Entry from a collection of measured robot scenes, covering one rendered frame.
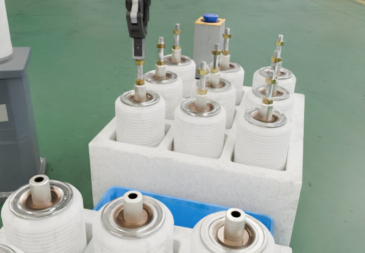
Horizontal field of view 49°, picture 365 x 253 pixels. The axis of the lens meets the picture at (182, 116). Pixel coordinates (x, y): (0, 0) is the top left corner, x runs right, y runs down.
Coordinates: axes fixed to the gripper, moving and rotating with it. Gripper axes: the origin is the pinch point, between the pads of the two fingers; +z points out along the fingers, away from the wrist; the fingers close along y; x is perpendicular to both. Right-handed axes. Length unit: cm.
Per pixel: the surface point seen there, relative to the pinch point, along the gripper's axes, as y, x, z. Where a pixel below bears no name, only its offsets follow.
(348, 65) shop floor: 99, -79, 35
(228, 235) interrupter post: -36.5, -14.5, 9.3
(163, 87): 6.9, -4.1, 10.6
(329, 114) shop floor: 49, -56, 35
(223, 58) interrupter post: 18.9, -16.9, 7.7
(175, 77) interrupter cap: 11.2, -6.3, 9.8
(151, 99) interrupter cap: -0.5, -2.3, 9.9
